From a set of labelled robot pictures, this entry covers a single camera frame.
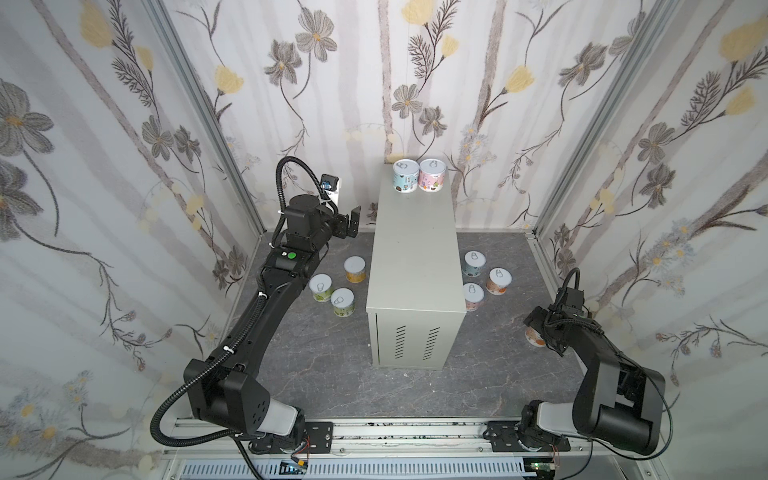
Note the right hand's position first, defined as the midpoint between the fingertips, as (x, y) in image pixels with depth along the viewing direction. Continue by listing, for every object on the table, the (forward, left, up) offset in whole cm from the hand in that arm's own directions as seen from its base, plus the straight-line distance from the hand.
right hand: (536, 321), depth 91 cm
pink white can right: (+9, +18, 0) cm, 20 cm away
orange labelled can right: (+16, +8, -1) cm, 18 cm away
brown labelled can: (-5, +2, +1) cm, 6 cm away
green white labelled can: (+5, +60, -1) cm, 60 cm away
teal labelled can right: (+23, +16, -1) cm, 28 cm away
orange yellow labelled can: (+18, +58, -2) cm, 61 cm away
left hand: (+17, +60, +33) cm, 71 cm away
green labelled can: (+11, +69, -2) cm, 70 cm away
